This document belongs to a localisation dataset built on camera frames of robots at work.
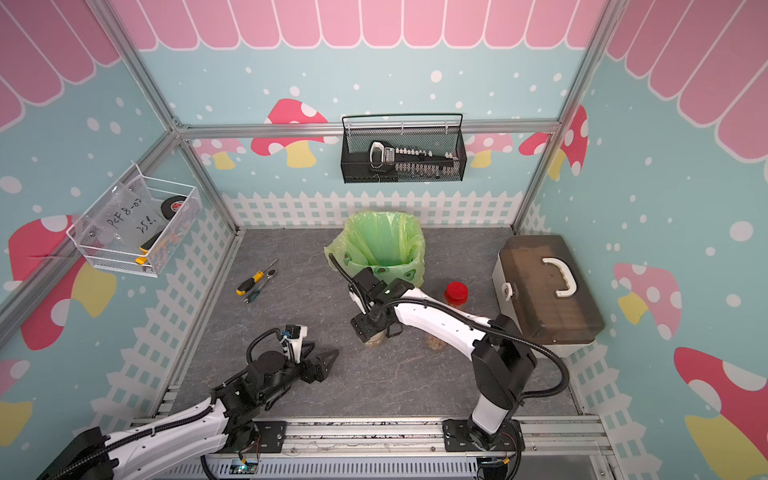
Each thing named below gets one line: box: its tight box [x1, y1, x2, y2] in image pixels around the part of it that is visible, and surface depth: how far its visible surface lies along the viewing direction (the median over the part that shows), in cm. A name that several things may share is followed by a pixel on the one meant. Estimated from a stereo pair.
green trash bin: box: [329, 248, 425, 288], surface depth 81 cm
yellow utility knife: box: [135, 229, 163, 265], surface depth 66 cm
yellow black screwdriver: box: [235, 258, 278, 296], surface depth 105 cm
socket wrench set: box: [368, 140, 460, 176], surface depth 91 cm
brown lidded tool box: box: [492, 234, 605, 358], surface depth 84 cm
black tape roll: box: [161, 195, 187, 220], surface depth 81 cm
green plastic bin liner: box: [324, 210, 426, 288], surface depth 91 cm
